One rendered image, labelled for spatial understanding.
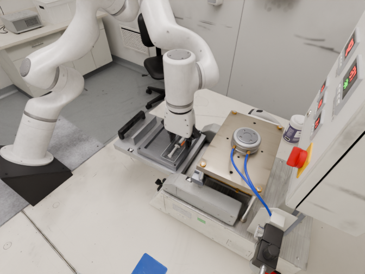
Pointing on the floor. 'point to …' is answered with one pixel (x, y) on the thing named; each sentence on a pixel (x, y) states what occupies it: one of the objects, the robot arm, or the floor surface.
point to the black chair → (151, 63)
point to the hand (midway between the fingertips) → (180, 139)
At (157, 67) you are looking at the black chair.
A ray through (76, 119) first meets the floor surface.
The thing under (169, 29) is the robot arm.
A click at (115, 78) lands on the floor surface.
